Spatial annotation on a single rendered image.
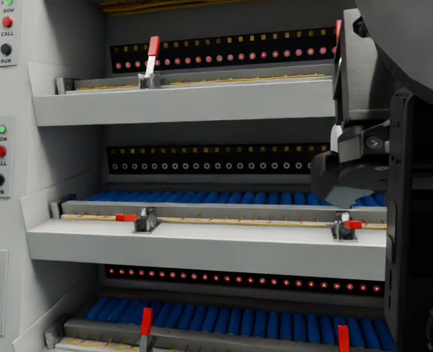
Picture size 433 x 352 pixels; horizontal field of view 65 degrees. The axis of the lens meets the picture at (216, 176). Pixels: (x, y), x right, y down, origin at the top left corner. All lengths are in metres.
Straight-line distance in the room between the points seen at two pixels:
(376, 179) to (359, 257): 0.26
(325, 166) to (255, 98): 0.28
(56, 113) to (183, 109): 0.20
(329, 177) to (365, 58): 0.06
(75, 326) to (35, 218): 0.18
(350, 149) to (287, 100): 0.29
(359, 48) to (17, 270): 0.53
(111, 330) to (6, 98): 0.39
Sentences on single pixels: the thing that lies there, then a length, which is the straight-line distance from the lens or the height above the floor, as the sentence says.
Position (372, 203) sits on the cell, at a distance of 0.53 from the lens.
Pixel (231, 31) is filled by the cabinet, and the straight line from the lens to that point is 0.71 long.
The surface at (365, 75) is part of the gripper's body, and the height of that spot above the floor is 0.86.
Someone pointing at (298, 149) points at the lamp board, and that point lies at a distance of 0.59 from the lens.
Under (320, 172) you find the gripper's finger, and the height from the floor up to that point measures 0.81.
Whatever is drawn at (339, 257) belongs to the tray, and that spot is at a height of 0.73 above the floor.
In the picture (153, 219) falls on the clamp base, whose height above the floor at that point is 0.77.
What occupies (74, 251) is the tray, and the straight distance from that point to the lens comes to 0.54.
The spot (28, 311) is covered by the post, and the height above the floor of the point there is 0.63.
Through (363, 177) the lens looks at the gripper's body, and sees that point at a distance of 0.18.
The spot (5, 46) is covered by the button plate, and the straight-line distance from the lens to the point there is 0.64.
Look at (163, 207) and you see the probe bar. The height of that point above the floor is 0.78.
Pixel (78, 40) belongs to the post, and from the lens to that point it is 0.71.
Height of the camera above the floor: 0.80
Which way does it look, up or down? 3 degrees up
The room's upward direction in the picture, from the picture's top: 1 degrees clockwise
